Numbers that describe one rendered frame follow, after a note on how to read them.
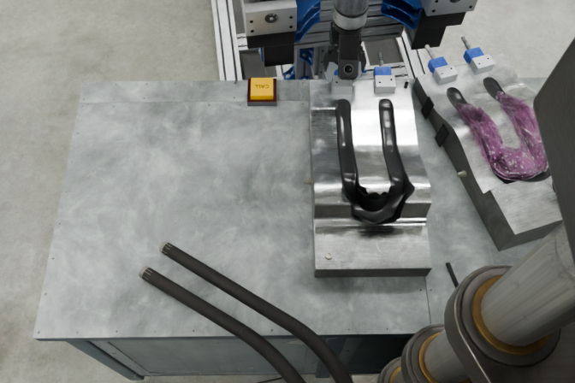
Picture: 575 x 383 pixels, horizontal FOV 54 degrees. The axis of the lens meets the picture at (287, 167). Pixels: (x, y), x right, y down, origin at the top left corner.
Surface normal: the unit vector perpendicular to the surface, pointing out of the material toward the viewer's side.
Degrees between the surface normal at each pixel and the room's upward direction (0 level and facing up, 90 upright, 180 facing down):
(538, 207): 0
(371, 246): 0
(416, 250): 0
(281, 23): 90
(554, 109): 90
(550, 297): 90
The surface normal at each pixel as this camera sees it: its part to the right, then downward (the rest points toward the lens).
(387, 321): 0.00, -0.47
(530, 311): -0.75, 0.58
